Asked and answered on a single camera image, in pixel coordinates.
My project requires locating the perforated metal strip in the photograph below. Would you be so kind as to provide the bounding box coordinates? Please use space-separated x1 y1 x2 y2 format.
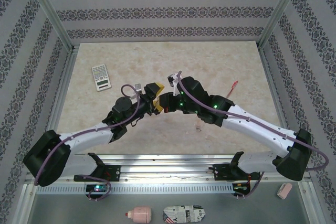
36 184 237 195

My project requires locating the aluminium frame rail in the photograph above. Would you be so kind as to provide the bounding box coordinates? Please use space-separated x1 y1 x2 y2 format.
43 47 78 141
258 47 292 137

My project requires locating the red pen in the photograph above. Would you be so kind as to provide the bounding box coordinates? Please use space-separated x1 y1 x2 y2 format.
226 80 239 98

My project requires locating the pink bottle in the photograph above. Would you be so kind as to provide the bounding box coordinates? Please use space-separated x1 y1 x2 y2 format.
125 206 153 223

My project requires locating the white scientific calculator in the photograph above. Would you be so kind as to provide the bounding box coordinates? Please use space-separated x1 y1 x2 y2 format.
91 63 112 92

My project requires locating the small pink case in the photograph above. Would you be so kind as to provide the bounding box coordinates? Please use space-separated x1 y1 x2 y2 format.
276 183 293 200

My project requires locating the aluminium mounting rail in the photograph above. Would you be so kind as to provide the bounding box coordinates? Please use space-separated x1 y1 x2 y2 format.
70 154 265 183

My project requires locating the aluminium frame post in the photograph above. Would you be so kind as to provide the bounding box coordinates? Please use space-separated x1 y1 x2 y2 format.
257 0 307 49
22 0 76 53

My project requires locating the newspaper print pencil case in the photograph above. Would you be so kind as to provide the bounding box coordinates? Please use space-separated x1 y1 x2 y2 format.
162 205 207 224

